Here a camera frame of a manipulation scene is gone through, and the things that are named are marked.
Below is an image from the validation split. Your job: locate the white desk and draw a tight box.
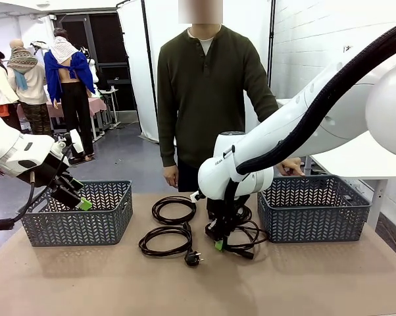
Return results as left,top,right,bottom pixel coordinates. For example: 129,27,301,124
276,97,396,231

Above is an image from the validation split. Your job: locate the person's right hand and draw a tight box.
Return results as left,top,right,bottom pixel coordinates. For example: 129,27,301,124
163,164,180,188

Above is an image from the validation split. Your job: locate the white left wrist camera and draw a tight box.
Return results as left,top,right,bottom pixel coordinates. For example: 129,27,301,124
51,129,86,157

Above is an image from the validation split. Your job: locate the dark doorway frame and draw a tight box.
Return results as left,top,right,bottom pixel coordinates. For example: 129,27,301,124
51,13,140,123

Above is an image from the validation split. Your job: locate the mannequin with patterned scarf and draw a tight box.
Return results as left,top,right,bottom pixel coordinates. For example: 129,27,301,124
6,38,53,136

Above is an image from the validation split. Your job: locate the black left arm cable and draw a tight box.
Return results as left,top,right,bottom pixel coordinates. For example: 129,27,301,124
0,171,37,231

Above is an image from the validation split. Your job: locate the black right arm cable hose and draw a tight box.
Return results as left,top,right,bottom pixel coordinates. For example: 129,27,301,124
235,20,396,176

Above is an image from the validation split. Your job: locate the mannequin with blue garment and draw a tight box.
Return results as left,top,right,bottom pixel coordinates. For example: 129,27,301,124
43,28,97,162

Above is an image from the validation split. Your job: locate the small white side table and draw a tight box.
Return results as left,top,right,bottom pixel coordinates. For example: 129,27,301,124
98,88,122,130

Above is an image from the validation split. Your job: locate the white photo backdrop screen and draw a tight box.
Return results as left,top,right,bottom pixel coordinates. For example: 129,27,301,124
116,0,275,145

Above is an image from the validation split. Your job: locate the person's right forearm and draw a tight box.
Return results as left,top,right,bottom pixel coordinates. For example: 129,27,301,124
160,111,180,168

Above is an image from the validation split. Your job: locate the table with pink cloth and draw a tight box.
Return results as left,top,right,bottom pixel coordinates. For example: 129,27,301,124
16,97,108,141

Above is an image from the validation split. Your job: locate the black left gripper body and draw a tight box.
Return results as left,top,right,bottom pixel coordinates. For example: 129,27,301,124
26,153,70,190

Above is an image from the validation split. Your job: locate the thin black cable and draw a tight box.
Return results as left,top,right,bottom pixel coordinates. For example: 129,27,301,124
151,196,197,226

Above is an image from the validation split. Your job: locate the person in green sweater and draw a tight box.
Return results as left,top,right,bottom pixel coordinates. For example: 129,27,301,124
157,0,280,194

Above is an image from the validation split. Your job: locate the person's left forearm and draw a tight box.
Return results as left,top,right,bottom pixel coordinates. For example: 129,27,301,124
255,98,280,123

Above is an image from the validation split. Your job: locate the grey plastic woven basket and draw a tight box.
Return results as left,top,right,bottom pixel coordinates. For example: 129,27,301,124
20,180,134,248
257,175,372,244

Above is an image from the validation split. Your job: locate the black backdrop stand pole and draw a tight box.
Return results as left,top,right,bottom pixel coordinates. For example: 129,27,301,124
140,0,162,145
265,0,277,90

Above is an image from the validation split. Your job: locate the black power cable with plug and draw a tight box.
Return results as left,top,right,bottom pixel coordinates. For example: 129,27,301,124
138,222,205,268

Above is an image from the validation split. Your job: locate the person's left hand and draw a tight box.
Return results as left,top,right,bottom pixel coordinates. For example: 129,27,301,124
276,157,306,177

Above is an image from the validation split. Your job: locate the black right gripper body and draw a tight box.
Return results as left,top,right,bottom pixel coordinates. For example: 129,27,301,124
207,196,250,228

